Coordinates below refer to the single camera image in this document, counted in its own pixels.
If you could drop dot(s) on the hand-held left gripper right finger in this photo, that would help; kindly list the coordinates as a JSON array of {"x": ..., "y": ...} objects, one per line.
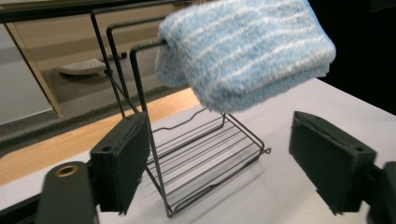
[{"x": 331, "y": 161}]

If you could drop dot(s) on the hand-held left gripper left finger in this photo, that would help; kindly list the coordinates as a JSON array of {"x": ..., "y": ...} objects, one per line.
[{"x": 120, "y": 161}]

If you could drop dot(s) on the blue striped towel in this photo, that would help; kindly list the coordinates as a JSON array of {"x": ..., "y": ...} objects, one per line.
[{"x": 246, "y": 53}]

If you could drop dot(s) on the black metal frame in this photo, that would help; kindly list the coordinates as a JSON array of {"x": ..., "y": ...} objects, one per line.
[{"x": 46, "y": 11}]

